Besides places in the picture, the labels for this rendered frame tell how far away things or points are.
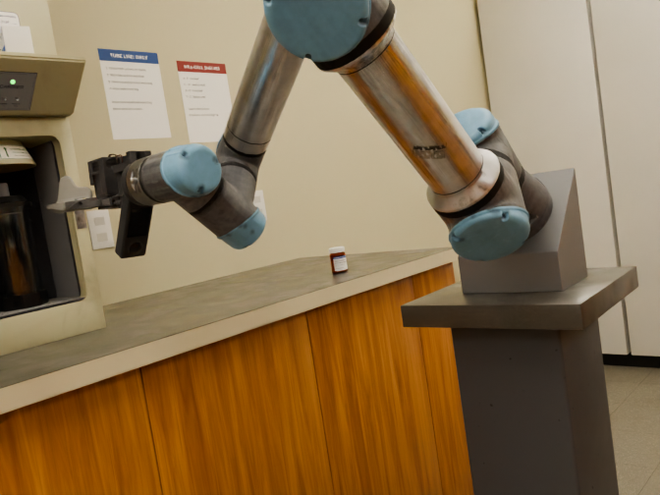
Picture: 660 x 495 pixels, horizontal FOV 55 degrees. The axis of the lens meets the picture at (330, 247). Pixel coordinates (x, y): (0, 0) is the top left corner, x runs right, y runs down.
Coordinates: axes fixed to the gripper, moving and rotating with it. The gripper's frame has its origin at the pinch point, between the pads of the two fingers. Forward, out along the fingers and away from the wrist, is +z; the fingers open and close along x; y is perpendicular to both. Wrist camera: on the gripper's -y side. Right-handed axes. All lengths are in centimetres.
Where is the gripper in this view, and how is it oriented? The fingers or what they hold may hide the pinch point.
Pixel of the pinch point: (89, 208)
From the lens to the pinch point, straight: 122.6
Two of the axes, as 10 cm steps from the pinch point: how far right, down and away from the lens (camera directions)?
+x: -6.9, 1.1, -7.2
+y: -1.2, -9.9, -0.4
